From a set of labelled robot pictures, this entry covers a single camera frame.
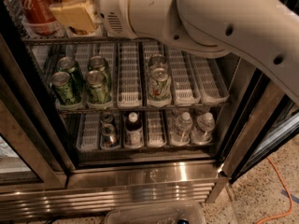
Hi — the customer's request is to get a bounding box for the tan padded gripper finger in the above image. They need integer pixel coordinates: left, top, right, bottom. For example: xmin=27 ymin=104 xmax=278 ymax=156
xmin=50 ymin=0 xmax=101 ymax=33

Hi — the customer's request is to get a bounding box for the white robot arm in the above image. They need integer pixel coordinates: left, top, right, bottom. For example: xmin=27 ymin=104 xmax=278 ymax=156
xmin=50 ymin=0 xmax=299 ymax=103

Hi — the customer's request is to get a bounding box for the red cola can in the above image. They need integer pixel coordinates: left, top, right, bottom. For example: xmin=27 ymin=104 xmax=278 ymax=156
xmin=19 ymin=0 xmax=60 ymax=35

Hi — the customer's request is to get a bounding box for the rear left green can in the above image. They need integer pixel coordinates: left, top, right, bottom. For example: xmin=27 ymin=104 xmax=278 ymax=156
xmin=57 ymin=57 xmax=84 ymax=91

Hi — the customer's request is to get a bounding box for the green can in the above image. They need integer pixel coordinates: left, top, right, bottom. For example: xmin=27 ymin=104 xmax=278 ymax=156
xmin=85 ymin=70 xmax=111 ymax=105
xmin=57 ymin=57 xmax=84 ymax=91
xmin=88 ymin=56 xmax=111 ymax=88
xmin=50 ymin=72 xmax=81 ymax=105

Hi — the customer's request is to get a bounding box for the white middle shelf tray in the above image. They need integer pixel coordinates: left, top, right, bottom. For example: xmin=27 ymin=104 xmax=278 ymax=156
xmin=117 ymin=42 xmax=142 ymax=108

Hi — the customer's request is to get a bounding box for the front left green can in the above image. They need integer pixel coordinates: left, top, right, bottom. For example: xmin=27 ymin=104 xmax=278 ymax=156
xmin=50 ymin=72 xmax=81 ymax=105

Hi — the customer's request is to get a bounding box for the white can rear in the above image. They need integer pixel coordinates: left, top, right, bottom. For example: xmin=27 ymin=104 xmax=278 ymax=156
xmin=148 ymin=54 xmax=168 ymax=73

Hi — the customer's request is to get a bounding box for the stainless steel fridge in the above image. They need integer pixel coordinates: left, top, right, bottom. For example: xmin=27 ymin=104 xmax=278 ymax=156
xmin=0 ymin=0 xmax=299 ymax=222

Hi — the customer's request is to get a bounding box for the rear silver blue can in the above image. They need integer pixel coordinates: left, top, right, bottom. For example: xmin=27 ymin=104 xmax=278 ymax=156
xmin=100 ymin=112 xmax=115 ymax=125

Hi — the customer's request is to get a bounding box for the silver blue can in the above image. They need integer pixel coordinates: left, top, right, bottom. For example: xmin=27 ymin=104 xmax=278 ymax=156
xmin=100 ymin=112 xmax=115 ymax=125
xmin=101 ymin=123 xmax=119 ymax=150

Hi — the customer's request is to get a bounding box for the front silver blue can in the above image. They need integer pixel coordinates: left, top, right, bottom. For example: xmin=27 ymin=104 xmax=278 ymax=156
xmin=101 ymin=123 xmax=119 ymax=150

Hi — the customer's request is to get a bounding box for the fridge glass door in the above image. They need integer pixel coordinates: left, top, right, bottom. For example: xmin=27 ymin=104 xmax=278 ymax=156
xmin=223 ymin=75 xmax=299 ymax=183

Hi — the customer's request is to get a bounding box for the dark drink bottle white cap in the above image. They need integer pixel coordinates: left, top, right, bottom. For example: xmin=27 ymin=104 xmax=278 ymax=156
xmin=125 ymin=112 xmax=144 ymax=148

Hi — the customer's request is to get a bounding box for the left clear water bottle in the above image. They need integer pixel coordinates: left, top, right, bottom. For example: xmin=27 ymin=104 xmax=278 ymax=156
xmin=171 ymin=112 xmax=192 ymax=147

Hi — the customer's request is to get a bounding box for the clear water bottle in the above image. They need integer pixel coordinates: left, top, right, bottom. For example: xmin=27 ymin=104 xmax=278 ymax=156
xmin=191 ymin=112 xmax=215 ymax=145
xmin=171 ymin=112 xmax=192 ymax=147

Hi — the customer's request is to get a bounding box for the right clear water bottle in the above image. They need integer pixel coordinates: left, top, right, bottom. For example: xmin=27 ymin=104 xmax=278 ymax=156
xmin=191 ymin=112 xmax=215 ymax=145

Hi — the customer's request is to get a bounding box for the clear plastic bin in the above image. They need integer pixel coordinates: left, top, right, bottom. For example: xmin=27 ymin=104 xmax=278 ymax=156
xmin=105 ymin=201 xmax=206 ymax=224

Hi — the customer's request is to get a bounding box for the orange cable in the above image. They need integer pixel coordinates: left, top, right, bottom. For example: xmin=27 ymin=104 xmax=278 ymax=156
xmin=256 ymin=157 xmax=295 ymax=224

